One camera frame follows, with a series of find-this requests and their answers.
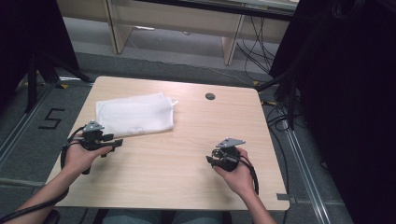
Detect light wooden desk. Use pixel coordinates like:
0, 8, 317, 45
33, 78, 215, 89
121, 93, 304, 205
56, 0, 300, 66

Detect person's right hand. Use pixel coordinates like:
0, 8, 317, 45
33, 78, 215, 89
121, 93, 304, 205
212, 147, 257, 199

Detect black floor cables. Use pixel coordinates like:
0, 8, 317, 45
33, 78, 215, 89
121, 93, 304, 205
262, 98, 295, 224

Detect black curtain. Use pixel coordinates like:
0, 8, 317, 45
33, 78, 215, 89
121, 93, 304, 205
0, 0, 80, 105
268, 0, 396, 224

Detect black hanging cables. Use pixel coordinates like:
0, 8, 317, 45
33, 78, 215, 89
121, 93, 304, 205
235, 15, 278, 79

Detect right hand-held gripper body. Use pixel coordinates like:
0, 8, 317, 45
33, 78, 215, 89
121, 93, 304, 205
211, 137, 247, 173

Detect person's left hand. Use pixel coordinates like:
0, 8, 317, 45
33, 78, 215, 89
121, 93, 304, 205
63, 136, 113, 175

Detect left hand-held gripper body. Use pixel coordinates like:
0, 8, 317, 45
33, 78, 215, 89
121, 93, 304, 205
78, 120, 109, 152

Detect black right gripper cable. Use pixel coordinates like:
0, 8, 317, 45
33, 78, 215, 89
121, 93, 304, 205
235, 154, 261, 196

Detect black metal stand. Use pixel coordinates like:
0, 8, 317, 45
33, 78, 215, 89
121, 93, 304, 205
255, 69, 301, 132
24, 51, 94, 114

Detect metal floor rail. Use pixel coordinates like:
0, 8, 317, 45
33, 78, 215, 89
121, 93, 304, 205
283, 126, 332, 224
0, 83, 54, 169

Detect white cloth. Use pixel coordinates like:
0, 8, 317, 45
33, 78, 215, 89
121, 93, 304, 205
95, 91, 179, 138

